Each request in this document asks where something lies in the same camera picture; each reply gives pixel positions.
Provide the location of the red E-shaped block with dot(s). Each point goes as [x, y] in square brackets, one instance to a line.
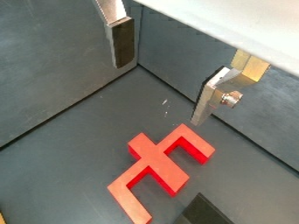
[152, 162]

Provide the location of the yellow base board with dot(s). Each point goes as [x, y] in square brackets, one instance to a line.
[2, 219]

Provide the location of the black angled holder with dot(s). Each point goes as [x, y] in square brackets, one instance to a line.
[202, 212]

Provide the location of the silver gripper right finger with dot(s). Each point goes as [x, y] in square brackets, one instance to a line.
[220, 88]

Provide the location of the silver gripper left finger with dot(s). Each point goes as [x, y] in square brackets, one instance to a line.
[120, 30]

